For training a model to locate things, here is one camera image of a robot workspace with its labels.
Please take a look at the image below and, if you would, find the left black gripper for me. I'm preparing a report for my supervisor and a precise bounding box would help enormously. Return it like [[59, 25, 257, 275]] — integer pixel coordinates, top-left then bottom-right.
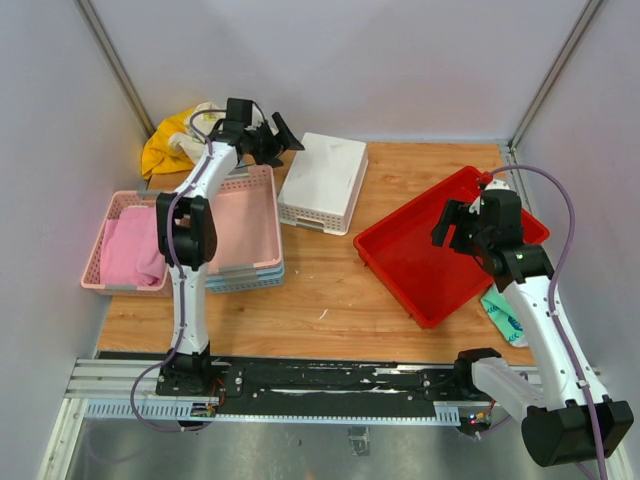
[[245, 112, 304, 172]]

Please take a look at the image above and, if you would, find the white perforated basket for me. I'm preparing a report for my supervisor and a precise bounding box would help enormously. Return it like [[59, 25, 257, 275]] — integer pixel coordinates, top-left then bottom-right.
[[277, 132, 368, 236]]

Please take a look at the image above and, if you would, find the large red plastic bin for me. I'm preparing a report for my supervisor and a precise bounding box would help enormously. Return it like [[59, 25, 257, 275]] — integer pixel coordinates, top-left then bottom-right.
[[354, 167, 554, 328]]

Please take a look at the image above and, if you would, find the pink perforated basket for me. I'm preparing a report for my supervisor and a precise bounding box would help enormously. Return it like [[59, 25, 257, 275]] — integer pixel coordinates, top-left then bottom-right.
[[208, 165, 283, 275]]

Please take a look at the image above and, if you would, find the blue perforated basket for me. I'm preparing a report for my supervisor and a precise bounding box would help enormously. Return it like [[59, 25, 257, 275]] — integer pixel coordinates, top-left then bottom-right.
[[205, 267, 285, 294], [205, 260, 285, 291]]

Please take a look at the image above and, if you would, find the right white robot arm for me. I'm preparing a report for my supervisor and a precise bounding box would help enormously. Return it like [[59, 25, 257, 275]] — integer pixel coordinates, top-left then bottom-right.
[[431, 187, 634, 470]]

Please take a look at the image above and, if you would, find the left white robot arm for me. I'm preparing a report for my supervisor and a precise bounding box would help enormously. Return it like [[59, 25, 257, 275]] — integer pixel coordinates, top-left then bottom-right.
[[155, 98, 304, 396]]

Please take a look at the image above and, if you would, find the cream patterned cloth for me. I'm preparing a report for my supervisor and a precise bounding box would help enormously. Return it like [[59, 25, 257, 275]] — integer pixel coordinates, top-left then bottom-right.
[[169, 102, 226, 164]]

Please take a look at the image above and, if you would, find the yellow cloth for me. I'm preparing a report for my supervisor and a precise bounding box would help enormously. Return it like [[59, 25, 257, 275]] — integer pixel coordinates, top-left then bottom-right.
[[140, 107, 195, 180]]

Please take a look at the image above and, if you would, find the pink towel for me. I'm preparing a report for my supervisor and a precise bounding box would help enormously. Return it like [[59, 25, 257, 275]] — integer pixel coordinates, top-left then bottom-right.
[[99, 206, 166, 287]]

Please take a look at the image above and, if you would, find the small pink side basket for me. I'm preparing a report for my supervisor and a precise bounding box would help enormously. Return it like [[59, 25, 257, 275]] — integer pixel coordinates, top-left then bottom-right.
[[81, 191, 172, 297]]

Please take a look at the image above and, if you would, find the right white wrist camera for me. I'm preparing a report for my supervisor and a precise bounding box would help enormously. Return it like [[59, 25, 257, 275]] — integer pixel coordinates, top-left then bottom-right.
[[474, 172, 511, 205]]

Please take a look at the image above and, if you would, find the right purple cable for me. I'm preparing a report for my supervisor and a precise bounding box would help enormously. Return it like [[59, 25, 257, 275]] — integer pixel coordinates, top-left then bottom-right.
[[487, 164, 612, 480]]

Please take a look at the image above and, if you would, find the purple cable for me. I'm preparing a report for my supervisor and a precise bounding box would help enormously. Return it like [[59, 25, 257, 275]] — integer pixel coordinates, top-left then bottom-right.
[[129, 110, 224, 433], [487, 164, 612, 480]]

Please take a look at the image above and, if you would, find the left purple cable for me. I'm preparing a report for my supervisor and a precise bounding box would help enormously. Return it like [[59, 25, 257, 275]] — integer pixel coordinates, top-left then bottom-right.
[[129, 110, 224, 433]]

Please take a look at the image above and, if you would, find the grey slotted cable duct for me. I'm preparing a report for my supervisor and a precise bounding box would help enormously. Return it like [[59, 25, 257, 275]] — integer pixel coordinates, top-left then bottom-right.
[[84, 399, 462, 427]]

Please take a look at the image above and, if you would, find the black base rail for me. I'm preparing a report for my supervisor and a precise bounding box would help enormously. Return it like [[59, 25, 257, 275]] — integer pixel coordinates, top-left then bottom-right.
[[180, 357, 490, 413]]

